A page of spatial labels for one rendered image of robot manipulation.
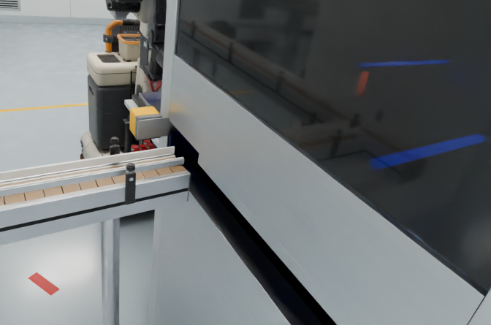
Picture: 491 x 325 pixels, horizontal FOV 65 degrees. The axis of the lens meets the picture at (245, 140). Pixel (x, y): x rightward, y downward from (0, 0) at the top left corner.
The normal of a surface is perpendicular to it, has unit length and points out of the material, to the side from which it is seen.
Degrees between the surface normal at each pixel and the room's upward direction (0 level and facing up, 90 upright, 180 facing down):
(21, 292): 0
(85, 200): 90
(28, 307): 0
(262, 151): 90
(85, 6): 90
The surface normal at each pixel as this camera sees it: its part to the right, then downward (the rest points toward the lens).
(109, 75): 0.52, 0.47
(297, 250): -0.84, 0.13
